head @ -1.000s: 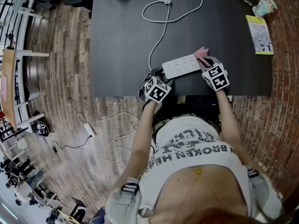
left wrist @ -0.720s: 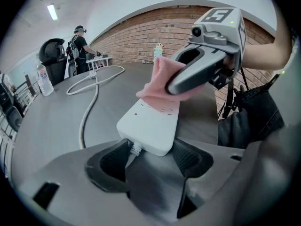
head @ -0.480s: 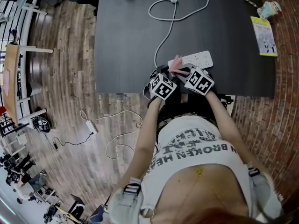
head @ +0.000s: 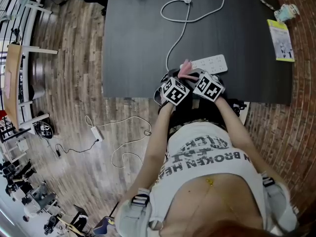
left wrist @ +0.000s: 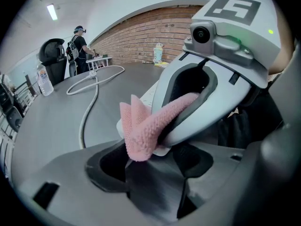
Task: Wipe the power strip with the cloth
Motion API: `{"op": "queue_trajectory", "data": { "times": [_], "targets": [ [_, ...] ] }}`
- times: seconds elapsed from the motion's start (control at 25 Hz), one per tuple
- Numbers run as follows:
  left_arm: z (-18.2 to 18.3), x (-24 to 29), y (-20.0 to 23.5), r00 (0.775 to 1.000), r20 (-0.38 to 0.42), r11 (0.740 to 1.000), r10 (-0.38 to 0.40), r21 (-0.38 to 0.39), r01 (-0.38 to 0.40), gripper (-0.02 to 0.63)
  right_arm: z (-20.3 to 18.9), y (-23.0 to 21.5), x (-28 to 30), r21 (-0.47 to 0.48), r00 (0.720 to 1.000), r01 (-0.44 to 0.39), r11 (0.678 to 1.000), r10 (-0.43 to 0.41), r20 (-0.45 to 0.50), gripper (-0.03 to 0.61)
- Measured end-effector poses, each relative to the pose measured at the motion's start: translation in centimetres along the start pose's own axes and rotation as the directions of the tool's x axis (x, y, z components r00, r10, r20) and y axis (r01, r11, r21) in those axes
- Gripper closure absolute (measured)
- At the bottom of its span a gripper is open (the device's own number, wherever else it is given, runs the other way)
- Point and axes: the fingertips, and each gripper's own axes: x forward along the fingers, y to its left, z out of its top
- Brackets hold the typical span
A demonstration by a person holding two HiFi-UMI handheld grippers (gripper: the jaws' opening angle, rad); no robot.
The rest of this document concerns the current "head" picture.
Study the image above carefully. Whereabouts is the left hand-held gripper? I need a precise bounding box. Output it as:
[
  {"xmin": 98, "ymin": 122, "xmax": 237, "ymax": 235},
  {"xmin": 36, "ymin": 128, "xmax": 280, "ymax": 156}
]
[{"xmin": 153, "ymin": 68, "xmax": 191, "ymax": 107}]

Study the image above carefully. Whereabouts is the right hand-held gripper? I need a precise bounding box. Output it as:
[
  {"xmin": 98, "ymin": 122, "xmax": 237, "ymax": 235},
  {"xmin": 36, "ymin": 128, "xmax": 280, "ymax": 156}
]
[{"xmin": 184, "ymin": 67, "xmax": 226, "ymax": 102}]

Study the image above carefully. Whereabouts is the person's left forearm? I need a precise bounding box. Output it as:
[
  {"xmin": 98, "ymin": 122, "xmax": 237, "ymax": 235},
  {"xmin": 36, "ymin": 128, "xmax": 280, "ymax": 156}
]
[{"xmin": 145, "ymin": 102, "xmax": 174, "ymax": 163}]

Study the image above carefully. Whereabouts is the person's right forearm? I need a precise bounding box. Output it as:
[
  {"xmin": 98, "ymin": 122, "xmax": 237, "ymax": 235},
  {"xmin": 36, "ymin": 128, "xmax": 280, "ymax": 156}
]
[{"xmin": 213, "ymin": 98, "xmax": 250, "ymax": 153}]

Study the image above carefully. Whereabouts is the person's black skirt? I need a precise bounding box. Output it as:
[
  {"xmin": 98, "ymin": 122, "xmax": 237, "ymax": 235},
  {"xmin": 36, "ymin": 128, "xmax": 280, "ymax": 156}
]
[{"xmin": 157, "ymin": 92, "xmax": 248, "ymax": 136}]

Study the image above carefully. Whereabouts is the person's white printed shirt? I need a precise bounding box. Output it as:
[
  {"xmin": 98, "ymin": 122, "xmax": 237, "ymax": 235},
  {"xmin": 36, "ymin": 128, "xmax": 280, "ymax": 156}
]
[{"xmin": 149, "ymin": 121, "xmax": 270, "ymax": 232}]

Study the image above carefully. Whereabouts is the white table leg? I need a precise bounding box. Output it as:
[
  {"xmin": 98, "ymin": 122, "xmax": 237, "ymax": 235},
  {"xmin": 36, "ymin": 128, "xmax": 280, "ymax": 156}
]
[{"xmin": 243, "ymin": 102, "xmax": 251, "ymax": 126}]

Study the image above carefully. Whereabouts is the yellow-edged booklet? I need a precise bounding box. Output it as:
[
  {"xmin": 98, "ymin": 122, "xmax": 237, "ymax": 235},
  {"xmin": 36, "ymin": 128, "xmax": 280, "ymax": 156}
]
[{"xmin": 266, "ymin": 19, "xmax": 295, "ymax": 63}]

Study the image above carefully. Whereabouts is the small white floor power strip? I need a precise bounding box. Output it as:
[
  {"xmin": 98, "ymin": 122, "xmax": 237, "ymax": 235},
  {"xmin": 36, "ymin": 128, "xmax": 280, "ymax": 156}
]
[{"xmin": 90, "ymin": 126, "xmax": 104, "ymax": 143}]

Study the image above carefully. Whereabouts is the small patterned wrapper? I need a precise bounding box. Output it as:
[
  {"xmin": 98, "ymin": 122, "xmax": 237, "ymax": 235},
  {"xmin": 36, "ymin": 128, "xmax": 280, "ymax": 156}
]
[{"xmin": 259, "ymin": 0, "xmax": 275, "ymax": 10}]

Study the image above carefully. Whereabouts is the cartoon figurine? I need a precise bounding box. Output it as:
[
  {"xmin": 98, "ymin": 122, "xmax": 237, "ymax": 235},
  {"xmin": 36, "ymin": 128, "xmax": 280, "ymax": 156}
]
[{"xmin": 274, "ymin": 3, "xmax": 301, "ymax": 23}]

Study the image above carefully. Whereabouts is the grey waste bin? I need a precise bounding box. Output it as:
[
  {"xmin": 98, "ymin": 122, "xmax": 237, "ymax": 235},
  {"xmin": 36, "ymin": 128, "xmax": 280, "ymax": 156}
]
[{"xmin": 29, "ymin": 83, "xmax": 46, "ymax": 100}]

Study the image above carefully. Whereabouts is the black bag with white print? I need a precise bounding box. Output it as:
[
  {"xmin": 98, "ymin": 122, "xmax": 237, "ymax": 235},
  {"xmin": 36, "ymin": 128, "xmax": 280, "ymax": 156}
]
[{"xmin": 34, "ymin": 122, "xmax": 54, "ymax": 140}]

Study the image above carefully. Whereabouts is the white framed table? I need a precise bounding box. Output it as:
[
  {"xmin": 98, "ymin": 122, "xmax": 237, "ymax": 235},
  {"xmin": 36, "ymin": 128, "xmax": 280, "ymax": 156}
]
[{"xmin": 14, "ymin": 0, "xmax": 54, "ymax": 15}]

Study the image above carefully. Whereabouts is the wooden side table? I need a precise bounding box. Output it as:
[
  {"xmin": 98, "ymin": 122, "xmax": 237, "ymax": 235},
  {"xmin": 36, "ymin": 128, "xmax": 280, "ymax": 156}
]
[{"xmin": 3, "ymin": 43, "xmax": 59, "ymax": 131}]

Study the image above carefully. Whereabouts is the blue chair with yellow print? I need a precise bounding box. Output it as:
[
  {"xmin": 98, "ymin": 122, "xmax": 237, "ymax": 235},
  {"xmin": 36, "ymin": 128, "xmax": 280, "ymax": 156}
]
[{"xmin": 92, "ymin": 215, "xmax": 117, "ymax": 236}]

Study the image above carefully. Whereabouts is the white power strip cable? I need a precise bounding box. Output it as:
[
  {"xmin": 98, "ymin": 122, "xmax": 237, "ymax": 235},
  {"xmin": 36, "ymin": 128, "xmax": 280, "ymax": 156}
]
[{"xmin": 160, "ymin": 0, "xmax": 226, "ymax": 72}]

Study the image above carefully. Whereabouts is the looped white floor cable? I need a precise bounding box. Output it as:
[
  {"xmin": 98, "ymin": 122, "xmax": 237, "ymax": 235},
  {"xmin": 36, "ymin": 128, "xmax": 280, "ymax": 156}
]
[{"xmin": 111, "ymin": 131, "xmax": 152, "ymax": 169}]

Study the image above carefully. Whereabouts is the black adapter cable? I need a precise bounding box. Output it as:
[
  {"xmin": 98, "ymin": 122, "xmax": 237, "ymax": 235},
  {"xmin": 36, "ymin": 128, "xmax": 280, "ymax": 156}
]
[{"xmin": 55, "ymin": 138, "xmax": 100, "ymax": 158}]

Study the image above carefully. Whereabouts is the grey backpack shoulder strap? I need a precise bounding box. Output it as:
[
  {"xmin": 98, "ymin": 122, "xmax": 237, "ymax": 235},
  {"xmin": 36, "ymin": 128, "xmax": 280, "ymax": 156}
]
[
  {"xmin": 261, "ymin": 172, "xmax": 299, "ymax": 234},
  {"xmin": 115, "ymin": 187, "xmax": 153, "ymax": 237}
]

